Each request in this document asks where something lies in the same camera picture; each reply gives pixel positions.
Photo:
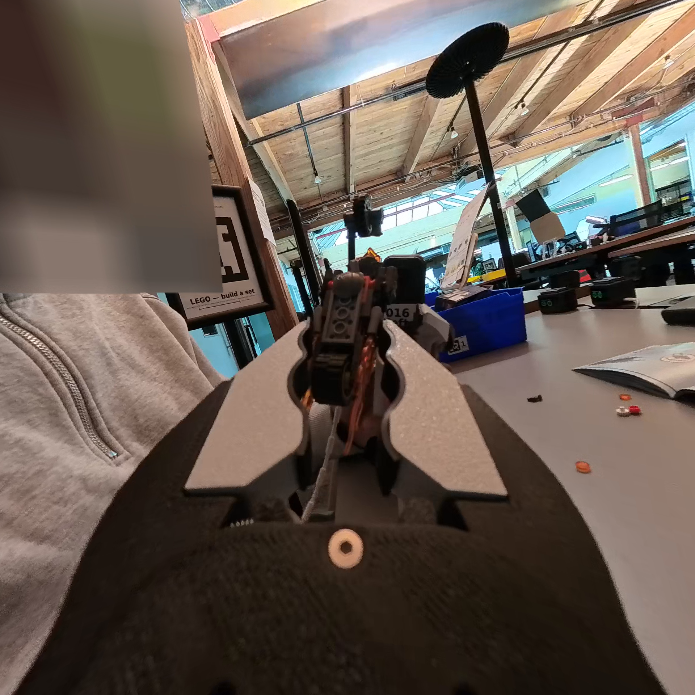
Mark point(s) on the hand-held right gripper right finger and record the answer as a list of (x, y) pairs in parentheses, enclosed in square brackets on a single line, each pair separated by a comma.
[(445, 434)]

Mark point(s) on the black box device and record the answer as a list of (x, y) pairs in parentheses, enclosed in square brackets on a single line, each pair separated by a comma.
[(678, 310)]

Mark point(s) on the framed tag sign on stand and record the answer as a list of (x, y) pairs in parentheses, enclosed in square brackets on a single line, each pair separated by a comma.
[(244, 271)]

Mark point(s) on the dark cardboard box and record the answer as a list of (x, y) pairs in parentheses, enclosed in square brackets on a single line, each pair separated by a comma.
[(461, 297)]

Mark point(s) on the lego motorcycle model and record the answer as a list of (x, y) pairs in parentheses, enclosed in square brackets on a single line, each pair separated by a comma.
[(342, 320)]

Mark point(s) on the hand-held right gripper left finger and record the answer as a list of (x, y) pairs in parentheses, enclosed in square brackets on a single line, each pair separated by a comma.
[(250, 434)]

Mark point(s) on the long wooden desk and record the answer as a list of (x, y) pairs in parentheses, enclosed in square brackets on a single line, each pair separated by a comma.
[(624, 239)]

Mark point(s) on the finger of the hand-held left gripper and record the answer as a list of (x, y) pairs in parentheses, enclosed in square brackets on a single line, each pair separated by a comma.
[(434, 331)]

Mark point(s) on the black charger green display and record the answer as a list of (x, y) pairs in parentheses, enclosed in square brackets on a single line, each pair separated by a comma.
[(613, 292), (556, 300)]

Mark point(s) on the blue plastic bin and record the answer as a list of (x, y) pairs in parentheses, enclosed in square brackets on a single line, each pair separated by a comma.
[(488, 326)]

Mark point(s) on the black pole stand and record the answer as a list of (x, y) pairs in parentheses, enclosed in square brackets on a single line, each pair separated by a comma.
[(488, 190)]

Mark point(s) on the lego instruction booklet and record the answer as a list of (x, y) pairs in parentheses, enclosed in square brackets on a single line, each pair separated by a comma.
[(640, 369)]

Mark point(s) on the wooden post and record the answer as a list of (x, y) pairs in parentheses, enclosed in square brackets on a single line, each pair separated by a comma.
[(222, 135)]

